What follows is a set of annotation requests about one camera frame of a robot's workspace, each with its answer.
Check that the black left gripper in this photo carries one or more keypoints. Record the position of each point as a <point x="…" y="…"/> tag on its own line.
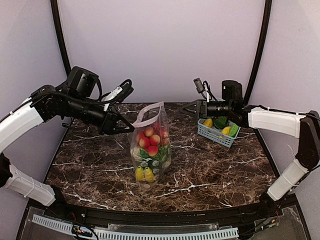
<point x="110" y="122"/>

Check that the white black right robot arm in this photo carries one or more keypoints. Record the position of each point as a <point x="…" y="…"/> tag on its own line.
<point x="303" y="126"/>

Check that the blue plastic vegetable basket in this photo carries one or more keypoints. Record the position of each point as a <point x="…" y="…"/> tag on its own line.
<point x="215" y="134"/>

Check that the yellow toy lemon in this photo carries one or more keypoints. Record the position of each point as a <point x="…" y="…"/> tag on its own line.
<point x="226" y="130"/>
<point x="208" y="123"/>

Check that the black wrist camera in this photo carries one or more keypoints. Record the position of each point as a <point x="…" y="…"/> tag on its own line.
<point x="202" y="89"/>
<point x="118" y="94"/>

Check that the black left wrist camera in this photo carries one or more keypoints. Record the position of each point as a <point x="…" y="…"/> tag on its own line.
<point x="118" y="94"/>

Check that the black left frame post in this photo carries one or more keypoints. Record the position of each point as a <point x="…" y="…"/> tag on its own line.
<point x="60" y="36"/>

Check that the green toy bell pepper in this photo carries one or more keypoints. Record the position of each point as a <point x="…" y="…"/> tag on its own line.
<point x="221" y="122"/>

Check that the grey slotted cable duct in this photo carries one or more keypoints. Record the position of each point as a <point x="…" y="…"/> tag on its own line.
<point x="138" y="232"/>

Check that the black right frame post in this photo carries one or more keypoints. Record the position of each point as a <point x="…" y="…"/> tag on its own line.
<point x="259" y="50"/>

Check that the black frame post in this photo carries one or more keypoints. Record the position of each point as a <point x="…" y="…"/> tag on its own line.
<point x="60" y="36"/>
<point x="259" y="50"/>

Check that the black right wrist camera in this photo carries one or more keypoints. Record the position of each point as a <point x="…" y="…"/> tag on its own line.
<point x="202" y="89"/>

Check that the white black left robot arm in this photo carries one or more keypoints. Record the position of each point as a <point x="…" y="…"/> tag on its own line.
<point x="79" y="97"/>

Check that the yellow toy banana bunch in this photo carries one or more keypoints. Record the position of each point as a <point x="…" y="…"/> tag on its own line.
<point x="144" y="174"/>

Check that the green toy cabbage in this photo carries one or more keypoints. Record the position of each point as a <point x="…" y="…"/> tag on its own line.
<point x="233" y="130"/>

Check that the dark green toy cucumber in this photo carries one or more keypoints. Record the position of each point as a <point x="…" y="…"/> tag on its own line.
<point x="161" y="161"/>

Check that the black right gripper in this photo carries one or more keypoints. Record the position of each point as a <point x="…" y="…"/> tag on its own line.
<point x="201" y="108"/>

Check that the clear zip top bag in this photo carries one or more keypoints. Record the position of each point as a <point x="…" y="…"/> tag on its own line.
<point x="153" y="115"/>

